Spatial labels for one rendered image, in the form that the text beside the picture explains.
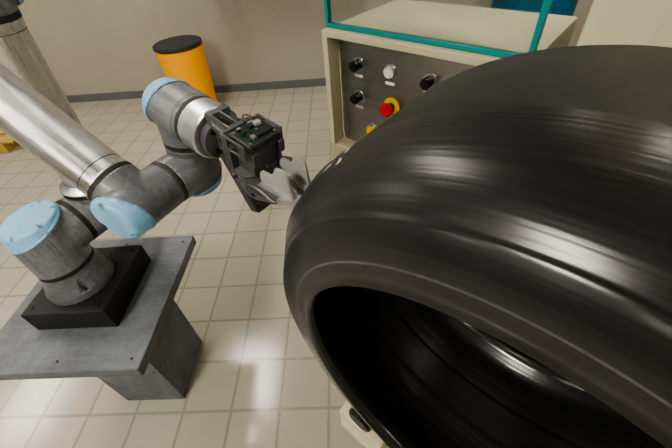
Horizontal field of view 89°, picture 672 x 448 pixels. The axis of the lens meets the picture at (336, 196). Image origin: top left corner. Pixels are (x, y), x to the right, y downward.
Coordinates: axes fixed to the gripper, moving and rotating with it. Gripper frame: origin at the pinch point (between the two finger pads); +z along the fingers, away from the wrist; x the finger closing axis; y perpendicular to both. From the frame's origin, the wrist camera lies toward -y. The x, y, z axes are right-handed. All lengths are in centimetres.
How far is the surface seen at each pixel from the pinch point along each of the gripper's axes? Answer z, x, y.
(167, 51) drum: -269, 108, -90
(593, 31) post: 19.8, 26.3, 21.5
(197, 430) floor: -33, -34, -127
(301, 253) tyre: 9.7, -11.3, 9.2
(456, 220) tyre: 20.7, -10.1, 21.5
